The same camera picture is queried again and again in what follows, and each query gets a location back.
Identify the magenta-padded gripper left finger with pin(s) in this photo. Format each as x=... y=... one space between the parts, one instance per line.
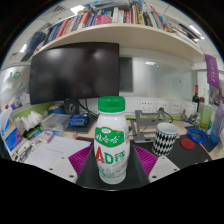
x=78 y=161

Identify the white drink bottle green cap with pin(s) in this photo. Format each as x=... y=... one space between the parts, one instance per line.
x=111 y=146

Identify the black white checkered mug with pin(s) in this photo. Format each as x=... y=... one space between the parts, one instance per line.
x=164 y=141

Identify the black computer monitor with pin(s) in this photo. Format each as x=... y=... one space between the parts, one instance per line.
x=73 y=73

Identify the clear plastic box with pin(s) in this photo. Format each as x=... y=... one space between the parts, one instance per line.
x=56 y=121

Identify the flat round red coaster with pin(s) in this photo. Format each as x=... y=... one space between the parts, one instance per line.
x=187 y=143

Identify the blue tissue box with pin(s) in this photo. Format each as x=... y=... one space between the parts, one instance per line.
x=11 y=138

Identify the purple hanging banner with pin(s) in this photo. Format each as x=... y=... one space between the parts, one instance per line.
x=212 y=70

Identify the beige shelf with books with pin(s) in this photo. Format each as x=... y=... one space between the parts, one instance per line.
x=126 y=35

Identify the white wall socket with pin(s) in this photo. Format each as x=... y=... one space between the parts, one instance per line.
x=146 y=106
x=176 y=107
x=163 y=106

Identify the black desk mat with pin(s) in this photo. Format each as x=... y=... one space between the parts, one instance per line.
x=196 y=156

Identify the white ceramic jar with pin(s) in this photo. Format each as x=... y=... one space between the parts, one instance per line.
x=189 y=110

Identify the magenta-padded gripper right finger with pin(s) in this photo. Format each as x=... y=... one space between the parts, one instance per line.
x=150 y=161

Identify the dark wine bottle red cap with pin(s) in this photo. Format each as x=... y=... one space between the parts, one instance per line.
x=196 y=97

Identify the grey metal laptop stand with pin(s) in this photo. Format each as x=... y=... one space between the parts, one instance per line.
x=140 y=129

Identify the white paper sheet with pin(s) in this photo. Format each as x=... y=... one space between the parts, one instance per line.
x=56 y=150

